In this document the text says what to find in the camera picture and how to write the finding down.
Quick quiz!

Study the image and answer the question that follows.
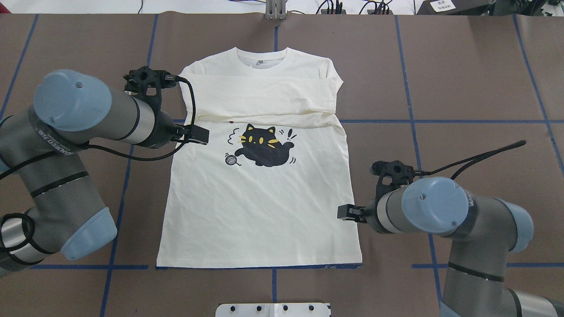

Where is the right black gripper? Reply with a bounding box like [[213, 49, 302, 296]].
[[337, 161, 416, 232]]

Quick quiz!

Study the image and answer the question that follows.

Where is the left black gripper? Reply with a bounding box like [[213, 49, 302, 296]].
[[123, 66, 209, 149]]

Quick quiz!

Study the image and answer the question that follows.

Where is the cream cat print shirt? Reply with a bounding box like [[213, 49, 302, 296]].
[[156, 48, 363, 269]]

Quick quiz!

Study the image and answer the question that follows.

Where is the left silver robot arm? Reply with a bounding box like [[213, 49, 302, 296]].
[[0, 66, 209, 276]]

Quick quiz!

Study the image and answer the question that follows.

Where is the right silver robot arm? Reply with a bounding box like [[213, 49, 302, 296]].
[[337, 161, 563, 317]]

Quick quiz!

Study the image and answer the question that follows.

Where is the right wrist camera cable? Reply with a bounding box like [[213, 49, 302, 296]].
[[414, 140, 527, 181]]

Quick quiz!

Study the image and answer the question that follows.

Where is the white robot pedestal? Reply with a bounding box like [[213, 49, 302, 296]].
[[215, 302, 332, 317]]

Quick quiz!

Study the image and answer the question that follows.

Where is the aluminium frame post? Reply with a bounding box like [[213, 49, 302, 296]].
[[264, 0, 287, 21]]

